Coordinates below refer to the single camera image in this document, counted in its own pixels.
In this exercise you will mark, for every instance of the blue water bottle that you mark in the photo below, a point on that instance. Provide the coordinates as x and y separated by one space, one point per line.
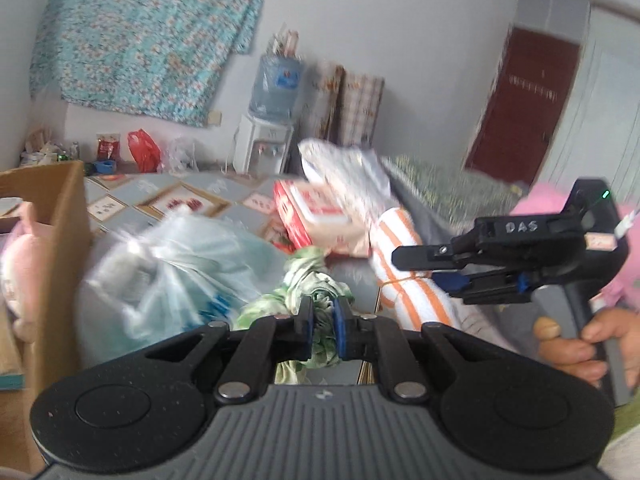
275 85

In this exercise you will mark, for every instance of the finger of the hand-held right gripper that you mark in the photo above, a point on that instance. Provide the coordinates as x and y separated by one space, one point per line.
425 257
447 278

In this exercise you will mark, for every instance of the person's right hand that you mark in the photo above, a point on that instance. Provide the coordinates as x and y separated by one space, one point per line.
570 355

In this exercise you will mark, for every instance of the cardboard box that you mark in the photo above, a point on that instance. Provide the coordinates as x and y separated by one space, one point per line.
60 240

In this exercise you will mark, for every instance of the translucent plastic bag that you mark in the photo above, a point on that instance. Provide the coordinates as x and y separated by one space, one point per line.
175 270

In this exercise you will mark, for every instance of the green floral cloth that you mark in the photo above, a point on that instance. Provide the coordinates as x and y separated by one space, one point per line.
300 280

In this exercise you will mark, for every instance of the pink wet wipes pack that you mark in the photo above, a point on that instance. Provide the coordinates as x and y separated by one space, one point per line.
320 210

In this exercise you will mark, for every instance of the wall socket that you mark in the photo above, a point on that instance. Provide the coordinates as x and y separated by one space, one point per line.
214 118

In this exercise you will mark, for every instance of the person's clothing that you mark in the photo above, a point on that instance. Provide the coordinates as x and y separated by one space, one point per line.
625 450

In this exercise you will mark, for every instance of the teal floral wall cloth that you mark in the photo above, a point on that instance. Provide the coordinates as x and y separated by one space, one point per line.
150 35

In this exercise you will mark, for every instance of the white plastic bag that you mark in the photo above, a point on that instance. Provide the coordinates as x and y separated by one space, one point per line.
350 170

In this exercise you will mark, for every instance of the red plastic bag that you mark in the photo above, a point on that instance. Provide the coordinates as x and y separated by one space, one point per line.
145 152

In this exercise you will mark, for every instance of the pink plush toy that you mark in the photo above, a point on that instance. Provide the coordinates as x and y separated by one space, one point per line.
20 270

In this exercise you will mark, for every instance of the orange striped towel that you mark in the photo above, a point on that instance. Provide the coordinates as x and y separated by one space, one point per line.
415 300

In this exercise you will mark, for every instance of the dark red door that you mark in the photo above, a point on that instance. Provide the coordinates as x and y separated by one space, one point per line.
525 110

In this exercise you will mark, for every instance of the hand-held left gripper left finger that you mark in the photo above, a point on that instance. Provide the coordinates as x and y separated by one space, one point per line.
307 322

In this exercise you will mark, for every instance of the plaid folded mattress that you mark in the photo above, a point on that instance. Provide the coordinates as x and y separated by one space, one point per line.
362 110
325 100

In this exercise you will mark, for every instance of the pile of small packets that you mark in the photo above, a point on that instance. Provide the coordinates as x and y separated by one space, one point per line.
40 147

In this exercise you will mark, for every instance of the green patterned bed cover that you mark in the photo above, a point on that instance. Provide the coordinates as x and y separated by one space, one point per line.
450 190

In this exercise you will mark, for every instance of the red packet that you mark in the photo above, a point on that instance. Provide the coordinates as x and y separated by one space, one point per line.
107 147

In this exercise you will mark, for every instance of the white water dispenser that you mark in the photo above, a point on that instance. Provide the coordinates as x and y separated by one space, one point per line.
260 145

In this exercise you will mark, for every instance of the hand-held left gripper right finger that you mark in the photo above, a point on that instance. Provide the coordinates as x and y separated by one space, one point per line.
340 327

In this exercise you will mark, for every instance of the clear plastic bag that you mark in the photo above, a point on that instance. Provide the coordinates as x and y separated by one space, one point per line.
180 155

